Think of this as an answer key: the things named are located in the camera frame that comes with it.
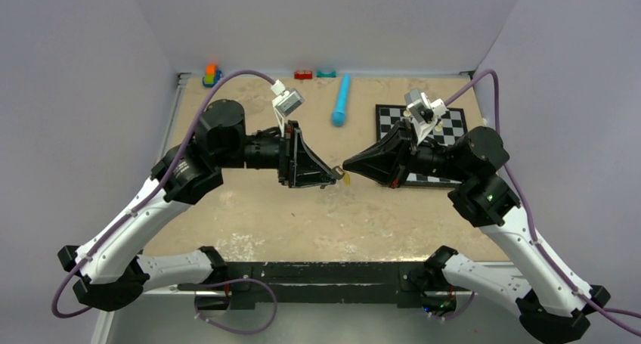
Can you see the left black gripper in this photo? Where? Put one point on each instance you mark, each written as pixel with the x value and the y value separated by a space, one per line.
pixel 298 165

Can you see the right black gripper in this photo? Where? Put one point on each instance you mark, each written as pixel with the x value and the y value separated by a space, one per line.
pixel 382 160

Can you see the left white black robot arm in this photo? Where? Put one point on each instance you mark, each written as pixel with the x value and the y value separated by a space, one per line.
pixel 111 270

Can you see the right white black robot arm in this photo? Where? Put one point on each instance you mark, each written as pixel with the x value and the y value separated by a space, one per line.
pixel 551 302

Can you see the blue cylinder tube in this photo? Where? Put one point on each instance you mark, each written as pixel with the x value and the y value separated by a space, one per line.
pixel 338 116

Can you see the black white chessboard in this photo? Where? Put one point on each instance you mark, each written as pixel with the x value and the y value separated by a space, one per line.
pixel 454 126

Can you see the red toy block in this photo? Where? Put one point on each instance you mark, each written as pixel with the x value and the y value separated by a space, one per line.
pixel 303 74

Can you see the teal toy piece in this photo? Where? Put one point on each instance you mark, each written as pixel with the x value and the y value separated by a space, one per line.
pixel 326 74

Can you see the colourful toy car blocks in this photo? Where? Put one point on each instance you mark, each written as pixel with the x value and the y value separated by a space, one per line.
pixel 211 75

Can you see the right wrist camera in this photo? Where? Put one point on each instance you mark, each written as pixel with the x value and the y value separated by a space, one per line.
pixel 424 113

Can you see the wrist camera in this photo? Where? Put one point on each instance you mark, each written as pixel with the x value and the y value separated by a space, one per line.
pixel 424 113
pixel 286 100

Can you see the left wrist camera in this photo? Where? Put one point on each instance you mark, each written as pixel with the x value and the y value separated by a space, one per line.
pixel 286 100

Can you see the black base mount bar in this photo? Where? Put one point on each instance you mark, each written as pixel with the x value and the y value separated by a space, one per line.
pixel 244 285

